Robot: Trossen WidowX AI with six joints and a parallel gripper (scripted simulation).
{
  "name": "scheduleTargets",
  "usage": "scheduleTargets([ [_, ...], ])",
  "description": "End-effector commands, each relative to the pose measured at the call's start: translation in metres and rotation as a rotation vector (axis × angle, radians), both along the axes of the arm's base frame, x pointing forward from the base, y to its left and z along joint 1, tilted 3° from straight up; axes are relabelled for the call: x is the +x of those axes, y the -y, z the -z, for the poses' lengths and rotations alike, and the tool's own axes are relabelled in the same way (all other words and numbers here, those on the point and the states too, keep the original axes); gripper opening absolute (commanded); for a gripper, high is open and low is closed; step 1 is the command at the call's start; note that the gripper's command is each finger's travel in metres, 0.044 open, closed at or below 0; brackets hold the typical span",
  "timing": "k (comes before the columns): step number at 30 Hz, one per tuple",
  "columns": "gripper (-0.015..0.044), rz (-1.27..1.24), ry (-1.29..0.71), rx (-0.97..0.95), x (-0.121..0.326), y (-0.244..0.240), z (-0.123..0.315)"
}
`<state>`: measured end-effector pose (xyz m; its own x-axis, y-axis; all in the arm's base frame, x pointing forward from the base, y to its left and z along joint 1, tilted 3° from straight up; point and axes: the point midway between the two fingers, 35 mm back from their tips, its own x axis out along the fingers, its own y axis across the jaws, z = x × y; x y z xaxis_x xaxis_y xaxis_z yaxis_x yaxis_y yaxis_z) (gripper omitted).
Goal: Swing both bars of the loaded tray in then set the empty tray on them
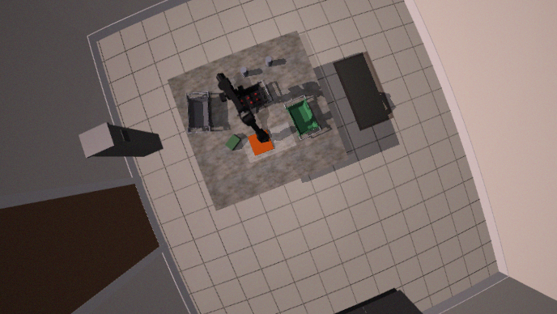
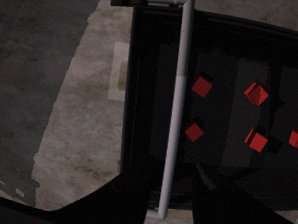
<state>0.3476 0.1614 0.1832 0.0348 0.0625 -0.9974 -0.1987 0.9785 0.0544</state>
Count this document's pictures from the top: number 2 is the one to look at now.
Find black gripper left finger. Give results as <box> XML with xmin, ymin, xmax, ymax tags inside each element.
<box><xmin>0</xmin><ymin>156</ymin><xmax>156</xmax><ymax>224</ymax></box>

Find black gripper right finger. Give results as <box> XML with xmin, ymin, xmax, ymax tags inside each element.
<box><xmin>192</xmin><ymin>163</ymin><xmax>291</xmax><ymax>224</ymax></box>

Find small red block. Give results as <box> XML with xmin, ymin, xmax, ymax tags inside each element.
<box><xmin>245</xmin><ymin>129</ymin><xmax>267</xmax><ymax>152</ymax></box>
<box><xmin>243</xmin><ymin>83</ymin><xmax>269</xmax><ymax>105</ymax></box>
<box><xmin>182</xmin><ymin>120</ymin><xmax>204</xmax><ymax>143</ymax></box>
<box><xmin>289</xmin><ymin>131</ymin><xmax>298</xmax><ymax>148</ymax></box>
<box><xmin>190</xmin><ymin>76</ymin><xmax>212</xmax><ymax>97</ymax></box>

